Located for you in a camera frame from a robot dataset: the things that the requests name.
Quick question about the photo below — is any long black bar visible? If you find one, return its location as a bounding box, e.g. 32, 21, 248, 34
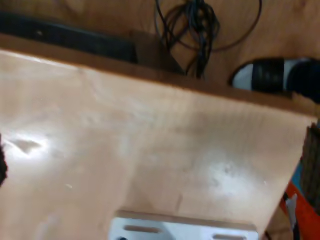
0, 11, 139, 64

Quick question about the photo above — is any teal panel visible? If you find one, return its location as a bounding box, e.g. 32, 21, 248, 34
291, 167, 305, 192

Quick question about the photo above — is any dark woven block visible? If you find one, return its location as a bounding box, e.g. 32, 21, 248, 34
299, 122, 320, 209

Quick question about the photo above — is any rough black block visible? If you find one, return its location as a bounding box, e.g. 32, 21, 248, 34
0, 134, 9, 187

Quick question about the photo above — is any tangled black cable bundle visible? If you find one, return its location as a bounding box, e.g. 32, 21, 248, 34
154, 0, 221, 80

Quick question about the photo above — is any white slotted mounting bracket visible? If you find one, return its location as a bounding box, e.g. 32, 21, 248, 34
108, 217, 260, 240

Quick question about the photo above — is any thin dark wire loop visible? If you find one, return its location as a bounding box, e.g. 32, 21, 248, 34
174, 0, 263, 53

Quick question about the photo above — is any orange strap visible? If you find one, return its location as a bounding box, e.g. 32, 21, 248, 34
281, 181, 320, 240

